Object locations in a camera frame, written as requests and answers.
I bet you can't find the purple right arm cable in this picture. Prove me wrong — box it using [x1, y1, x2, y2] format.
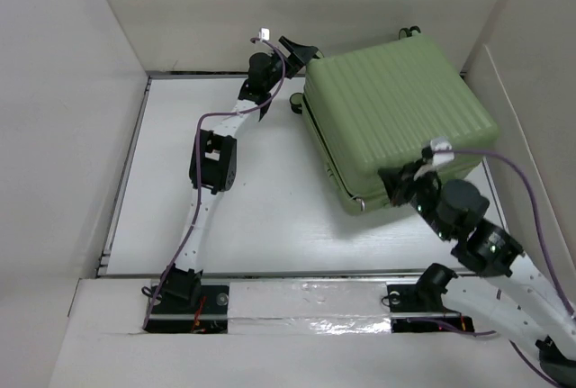
[418, 149, 576, 387]

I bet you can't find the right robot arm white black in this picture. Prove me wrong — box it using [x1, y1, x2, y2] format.
[378, 159, 575, 387]

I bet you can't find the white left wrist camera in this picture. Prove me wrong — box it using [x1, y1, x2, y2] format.
[250, 27, 271, 44]

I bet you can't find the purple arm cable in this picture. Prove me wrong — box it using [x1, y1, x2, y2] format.
[418, 149, 576, 387]
[143, 41, 288, 329]

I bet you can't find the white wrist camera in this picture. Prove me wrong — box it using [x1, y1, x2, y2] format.
[250, 27, 271, 44]
[414, 137, 455, 180]

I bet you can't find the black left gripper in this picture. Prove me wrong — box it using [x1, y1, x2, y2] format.
[265, 40, 317, 94]

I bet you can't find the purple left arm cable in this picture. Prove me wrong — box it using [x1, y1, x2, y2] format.
[143, 41, 288, 329]

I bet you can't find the metal base rail with foil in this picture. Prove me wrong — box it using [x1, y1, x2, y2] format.
[142, 277, 476, 335]

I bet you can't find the green suitcase with blue lining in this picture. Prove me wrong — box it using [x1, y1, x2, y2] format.
[289, 26, 499, 215]

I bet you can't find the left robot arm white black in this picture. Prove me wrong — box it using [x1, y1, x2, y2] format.
[149, 32, 320, 313]

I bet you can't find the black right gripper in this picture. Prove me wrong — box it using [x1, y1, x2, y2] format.
[377, 156, 451, 239]

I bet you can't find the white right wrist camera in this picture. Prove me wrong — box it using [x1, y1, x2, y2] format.
[414, 137, 455, 180]

